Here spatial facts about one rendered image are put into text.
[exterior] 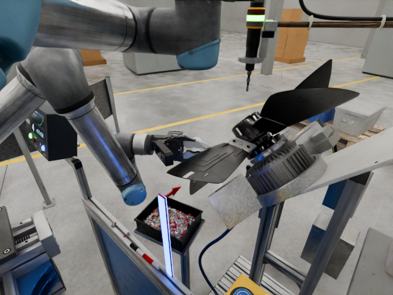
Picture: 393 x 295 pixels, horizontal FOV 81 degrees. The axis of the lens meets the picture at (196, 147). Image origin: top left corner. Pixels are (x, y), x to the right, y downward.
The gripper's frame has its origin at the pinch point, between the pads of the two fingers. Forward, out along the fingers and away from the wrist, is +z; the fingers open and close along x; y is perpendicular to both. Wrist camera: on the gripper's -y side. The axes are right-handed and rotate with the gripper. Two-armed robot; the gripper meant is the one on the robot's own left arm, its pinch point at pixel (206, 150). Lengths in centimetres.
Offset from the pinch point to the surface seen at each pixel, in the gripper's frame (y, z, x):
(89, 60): 691, -411, 32
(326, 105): -7.5, 30.6, -18.1
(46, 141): 6, -60, 2
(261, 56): -0.9, 13.7, -29.2
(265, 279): 34, 40, 106
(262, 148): 2.7, 18.4, -0.5
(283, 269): 6, 37, 60
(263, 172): -1.7, 19.0, 6.3
